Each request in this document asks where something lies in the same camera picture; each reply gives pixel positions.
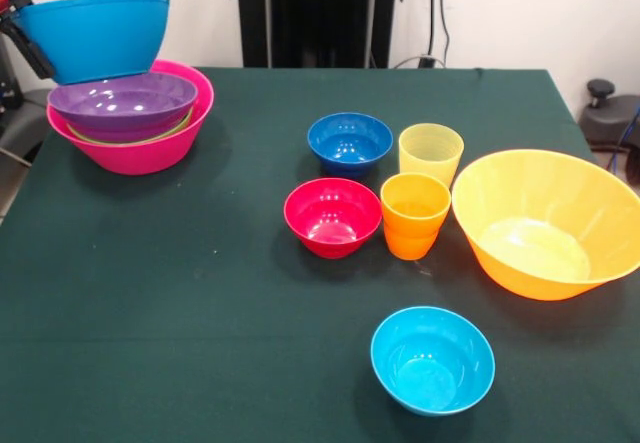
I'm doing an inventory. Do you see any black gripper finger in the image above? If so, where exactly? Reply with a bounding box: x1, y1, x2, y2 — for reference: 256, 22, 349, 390
0, 18, 56, 81

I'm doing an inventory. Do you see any medium blue plastic bowl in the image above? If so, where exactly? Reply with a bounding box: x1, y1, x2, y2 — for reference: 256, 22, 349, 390
13, 0, 171, 86

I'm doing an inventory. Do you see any purple plastic bowl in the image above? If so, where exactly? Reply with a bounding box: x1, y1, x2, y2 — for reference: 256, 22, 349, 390
47, 71, 199, 144

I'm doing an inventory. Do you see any large pink plastic bowl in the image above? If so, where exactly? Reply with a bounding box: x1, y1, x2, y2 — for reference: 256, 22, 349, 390
46, 59, 216, 176

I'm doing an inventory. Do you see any green plastic bowl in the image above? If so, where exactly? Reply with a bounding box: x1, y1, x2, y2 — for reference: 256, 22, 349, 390
67, 107, 195, 146

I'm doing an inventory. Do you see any small dark blue bowl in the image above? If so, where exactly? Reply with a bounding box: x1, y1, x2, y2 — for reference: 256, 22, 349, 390
306, 111, 395, 179

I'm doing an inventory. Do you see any small red plastic bowl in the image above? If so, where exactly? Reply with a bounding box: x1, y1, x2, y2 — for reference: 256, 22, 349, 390
283, 176, 384, 259

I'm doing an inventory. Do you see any black equipment box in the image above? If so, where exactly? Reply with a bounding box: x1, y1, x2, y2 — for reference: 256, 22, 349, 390
0, 37, 21, 112

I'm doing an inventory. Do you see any orange plastic cup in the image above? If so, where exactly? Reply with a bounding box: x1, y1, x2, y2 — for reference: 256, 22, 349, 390
382, 220, 440, 262
379, 172, 453, 238

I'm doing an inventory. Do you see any yellow plastic cup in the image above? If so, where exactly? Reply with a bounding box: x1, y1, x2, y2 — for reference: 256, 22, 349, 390
398, 122, 466, 192

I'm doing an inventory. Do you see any dark green tablecloth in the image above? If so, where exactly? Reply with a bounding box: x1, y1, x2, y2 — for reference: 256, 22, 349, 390
0, 65, 640, 443

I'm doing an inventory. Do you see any small light blue bowl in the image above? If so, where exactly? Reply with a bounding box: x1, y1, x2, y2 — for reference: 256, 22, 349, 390
370, 305, 497, 418

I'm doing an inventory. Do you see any large orange plastic bowl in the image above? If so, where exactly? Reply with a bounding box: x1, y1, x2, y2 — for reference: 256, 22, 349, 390
450, 148, 640, 302

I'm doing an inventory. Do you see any black pedestal leg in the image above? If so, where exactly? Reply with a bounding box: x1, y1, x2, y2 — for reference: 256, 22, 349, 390
0, 87, 56, 164
578, 78, 640, 152

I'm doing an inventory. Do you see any black wall cable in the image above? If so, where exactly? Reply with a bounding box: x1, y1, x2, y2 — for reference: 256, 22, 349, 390
427, 0, 452, 67

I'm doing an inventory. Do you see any blue cable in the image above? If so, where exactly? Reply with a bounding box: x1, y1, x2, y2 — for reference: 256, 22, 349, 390
605, 111, 640, 174

